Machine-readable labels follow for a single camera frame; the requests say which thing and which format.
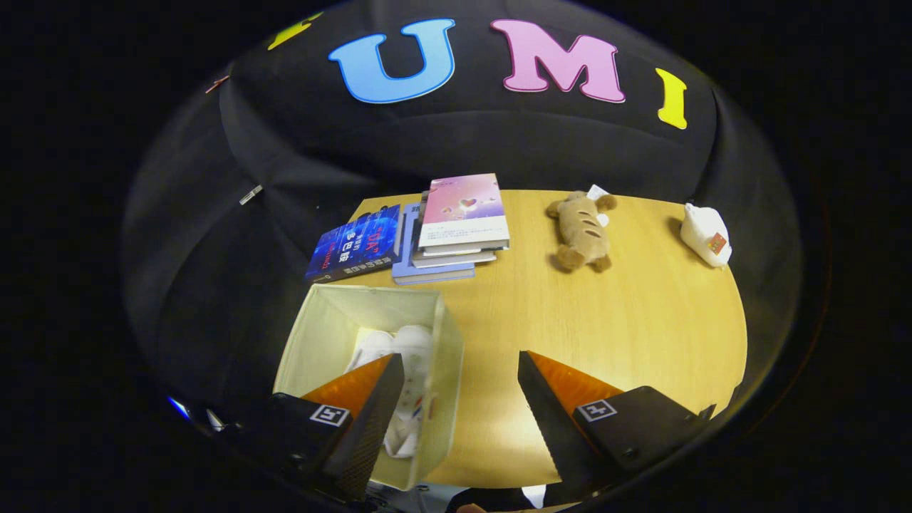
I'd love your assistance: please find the brown bread-shaped plush toy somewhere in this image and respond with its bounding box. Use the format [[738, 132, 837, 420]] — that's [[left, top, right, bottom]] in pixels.
[[546, 184, 618, 274]]

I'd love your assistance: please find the white plush toy red label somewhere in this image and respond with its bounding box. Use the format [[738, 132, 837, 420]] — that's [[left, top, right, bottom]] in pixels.
[[679, 203, 733, 269]]

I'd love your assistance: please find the white canvas shoe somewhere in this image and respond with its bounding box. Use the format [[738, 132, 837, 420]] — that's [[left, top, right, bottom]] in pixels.
[[346, 328, 397, 375], [383, 324, 437, 460]]

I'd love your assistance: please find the dark blue glossy book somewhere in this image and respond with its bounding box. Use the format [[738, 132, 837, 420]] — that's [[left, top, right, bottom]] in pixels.
[[305, 204, 403, 284]]

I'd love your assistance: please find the periwinkle blue book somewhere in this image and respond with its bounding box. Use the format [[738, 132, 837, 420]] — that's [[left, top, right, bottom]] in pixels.
[[391, 203, 476, 286]]

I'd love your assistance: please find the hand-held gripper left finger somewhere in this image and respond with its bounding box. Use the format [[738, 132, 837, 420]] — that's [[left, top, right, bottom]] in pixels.
[[267, 353, 407, 502]]

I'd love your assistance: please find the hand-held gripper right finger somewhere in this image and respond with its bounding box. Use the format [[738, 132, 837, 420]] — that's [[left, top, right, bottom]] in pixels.
[[518, 351, 717, 505]]

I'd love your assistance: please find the pale green fabric storage box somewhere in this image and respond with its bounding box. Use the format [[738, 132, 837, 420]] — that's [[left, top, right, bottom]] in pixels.
[[273, 284, 465, 492]]

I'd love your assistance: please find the pink cover book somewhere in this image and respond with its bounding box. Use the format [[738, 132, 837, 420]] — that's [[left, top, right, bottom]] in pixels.
[[418, 173, 511, 250]]

